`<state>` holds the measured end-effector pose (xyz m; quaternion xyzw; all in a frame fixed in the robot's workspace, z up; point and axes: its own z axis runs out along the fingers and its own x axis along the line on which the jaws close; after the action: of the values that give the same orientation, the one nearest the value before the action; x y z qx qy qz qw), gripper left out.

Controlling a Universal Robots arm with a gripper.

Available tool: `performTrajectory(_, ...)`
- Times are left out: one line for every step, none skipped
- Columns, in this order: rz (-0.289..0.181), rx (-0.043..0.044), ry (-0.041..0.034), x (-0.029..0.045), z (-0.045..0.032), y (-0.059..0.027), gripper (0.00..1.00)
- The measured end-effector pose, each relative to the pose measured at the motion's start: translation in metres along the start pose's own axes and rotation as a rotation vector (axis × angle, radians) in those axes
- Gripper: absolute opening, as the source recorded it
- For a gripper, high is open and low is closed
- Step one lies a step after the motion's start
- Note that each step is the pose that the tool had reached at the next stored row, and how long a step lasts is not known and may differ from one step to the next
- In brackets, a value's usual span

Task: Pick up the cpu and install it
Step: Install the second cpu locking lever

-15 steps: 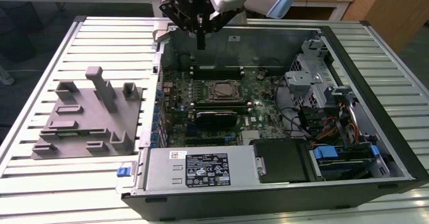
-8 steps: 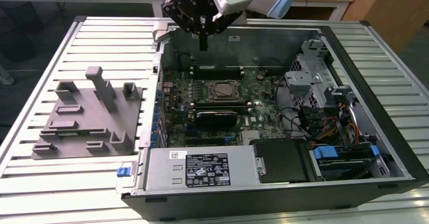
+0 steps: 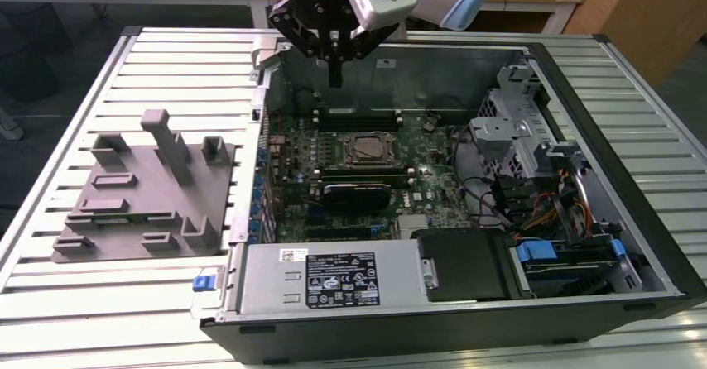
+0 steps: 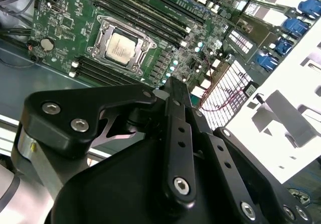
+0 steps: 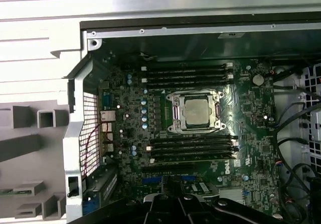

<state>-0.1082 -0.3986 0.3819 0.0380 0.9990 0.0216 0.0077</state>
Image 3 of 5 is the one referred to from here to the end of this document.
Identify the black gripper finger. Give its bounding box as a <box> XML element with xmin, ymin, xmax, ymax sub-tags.
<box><xmin>268</xmin><ymin>0</ymin><xmax>336</xmax><ymax>89</ymax></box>
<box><xmin>335</xmin><ymin>24</ymin><xmax>399</xmax><ymax>89</ymax></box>

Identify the metal socket cover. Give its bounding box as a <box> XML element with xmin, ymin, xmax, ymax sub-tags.
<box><xmin>343</xmin><ymin>132</ymin><xmax>398</xmax><ymax>166</ymax></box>

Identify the CPU socket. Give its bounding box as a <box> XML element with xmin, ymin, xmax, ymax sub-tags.
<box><xmin>340</xmin><ymin>131</ymin><xmax>400</xmax><ymax>168</ymax></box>

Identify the metal disk bay cage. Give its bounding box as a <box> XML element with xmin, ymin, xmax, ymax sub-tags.
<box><xmin>467</xmin><ymin>65</ymin><xmax>582</xmax><ymax>180</ymax></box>

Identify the green motherboard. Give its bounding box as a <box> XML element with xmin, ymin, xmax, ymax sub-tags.
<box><xmin>259</xmin><ymin>110</ymin><xmax>482</xmax><ymax>244</ymax></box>

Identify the small black graphics card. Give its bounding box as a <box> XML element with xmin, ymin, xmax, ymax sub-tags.
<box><xmin>323</xmin><ymin>182</ymin><xmax>394</xmax><ymax>215</ymax></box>

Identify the silver chipset heatsink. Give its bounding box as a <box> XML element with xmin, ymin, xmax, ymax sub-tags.
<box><xmin>396</xmin><ymin>214</ymin><xmax>430</xmax><ymax>236</ymax></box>

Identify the grey parts rack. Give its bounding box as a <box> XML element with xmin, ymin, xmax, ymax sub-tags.
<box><xmin>48</xmin><ymin>108</ymin><xmax>248</xmax><ymax>265</ymax></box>

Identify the black expansion slot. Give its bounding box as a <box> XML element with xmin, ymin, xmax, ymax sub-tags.
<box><xmin>306</xmin><ymin>227</ymin><xmax>378</xmax><ymax>240</ymax></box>

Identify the wooden cabinet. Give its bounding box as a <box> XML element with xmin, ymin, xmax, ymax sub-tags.
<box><xmin>566</xmin><ymin>0</ymin><xmax>707</xmax><ymax>89</ymax></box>

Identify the black plastic shroud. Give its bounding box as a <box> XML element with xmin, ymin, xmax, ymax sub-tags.
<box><xmin>414</xmin><ymin>228</ymin><xmax>520</xmax><ymax>304</ymax></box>

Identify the green RAM stick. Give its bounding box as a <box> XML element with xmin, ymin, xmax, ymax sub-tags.
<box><xmin>91</xmin><ymin>213</ymin><xmax>151</xmax><ymax>223</ymax></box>

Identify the blue disk carrier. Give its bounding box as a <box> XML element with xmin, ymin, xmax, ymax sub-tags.
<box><xmin>516</xmin><ymin>238</ymin><xmax>626</xmax><ymax>271</ymax></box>

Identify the silver power supply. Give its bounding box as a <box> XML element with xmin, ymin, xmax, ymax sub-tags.
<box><xmin>235</xmin><ymin>238</ymin><xmax>440</xmax><ymax>316</ymax></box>

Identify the black hard disk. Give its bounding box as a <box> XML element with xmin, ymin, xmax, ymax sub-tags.
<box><xmin>522</xmin><ymin>261</ymin><xmax>618</xmax><ymax>298</ymax></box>

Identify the black and silver PC case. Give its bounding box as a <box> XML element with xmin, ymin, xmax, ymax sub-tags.
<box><xmin>190</xmin><ymin>32</ymin><xmax>707</xmax><ymax>367</ymax></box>

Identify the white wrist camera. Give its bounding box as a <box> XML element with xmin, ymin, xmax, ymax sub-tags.
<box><xmin>344</xmin><ymin>0</ymin><xmax>420</xmax><ymax>30</ymax></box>

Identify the black internal cable bundle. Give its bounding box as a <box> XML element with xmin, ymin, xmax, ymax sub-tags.
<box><xmin>451</xmin><ymin>127</ymin><xmax>535</xmax><ymax>232</ymax></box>

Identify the orange yellow wire bundle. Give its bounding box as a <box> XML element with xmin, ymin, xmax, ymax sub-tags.
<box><xmin>511</xmin><ymin>170</ymin><xmax>602</xmax><ymax>242</ymax></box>

